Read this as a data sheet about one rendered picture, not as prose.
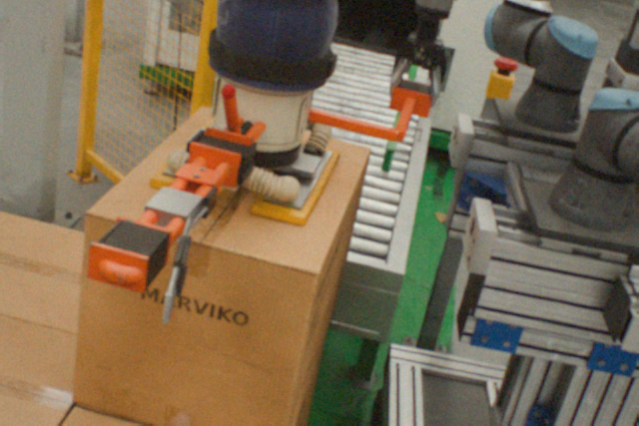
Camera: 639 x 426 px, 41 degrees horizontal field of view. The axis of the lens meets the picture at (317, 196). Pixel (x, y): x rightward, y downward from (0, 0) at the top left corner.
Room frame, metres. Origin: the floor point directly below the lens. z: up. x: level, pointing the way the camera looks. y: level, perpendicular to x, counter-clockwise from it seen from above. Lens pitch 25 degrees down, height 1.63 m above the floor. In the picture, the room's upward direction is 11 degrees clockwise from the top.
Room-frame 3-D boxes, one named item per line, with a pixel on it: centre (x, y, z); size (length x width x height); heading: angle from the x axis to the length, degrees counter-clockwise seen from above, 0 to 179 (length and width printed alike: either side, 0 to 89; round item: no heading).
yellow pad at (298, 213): (1.50, 0.04, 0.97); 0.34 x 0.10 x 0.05; 173
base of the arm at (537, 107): (1.92, -0.49, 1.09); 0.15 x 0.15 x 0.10
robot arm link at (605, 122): (1.42, -0.49, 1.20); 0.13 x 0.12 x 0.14; 26
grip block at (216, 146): (1.26, 0.17, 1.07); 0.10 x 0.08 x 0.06; 83
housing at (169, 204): (1.05, 0.19, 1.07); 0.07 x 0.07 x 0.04; 83
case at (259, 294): (1.50, 0.14, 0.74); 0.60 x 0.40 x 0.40; 173
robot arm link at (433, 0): (1.75, -0.16, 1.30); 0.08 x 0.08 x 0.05
